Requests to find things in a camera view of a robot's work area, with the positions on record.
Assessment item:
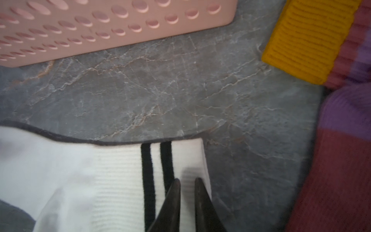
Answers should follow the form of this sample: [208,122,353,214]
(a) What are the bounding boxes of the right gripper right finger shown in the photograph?
[194,177,227,232]

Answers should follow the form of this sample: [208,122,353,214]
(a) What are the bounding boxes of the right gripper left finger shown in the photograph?
[148,178,181,232]

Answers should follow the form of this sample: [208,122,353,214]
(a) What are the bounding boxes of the white sock two black stripes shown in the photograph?
[1,127,211,232]

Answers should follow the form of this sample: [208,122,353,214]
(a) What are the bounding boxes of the magenta purple yellow-cuff sock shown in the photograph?
[262,1,371,232]

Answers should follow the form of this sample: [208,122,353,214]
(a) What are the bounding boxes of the pink perforated plastic basket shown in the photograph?
[1,1,237,67]

